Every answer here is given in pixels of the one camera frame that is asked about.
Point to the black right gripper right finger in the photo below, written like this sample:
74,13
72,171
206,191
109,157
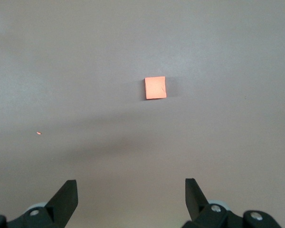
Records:
197,204

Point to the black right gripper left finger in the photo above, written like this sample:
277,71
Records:
59,204

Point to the orange foam block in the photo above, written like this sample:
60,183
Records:
154,88

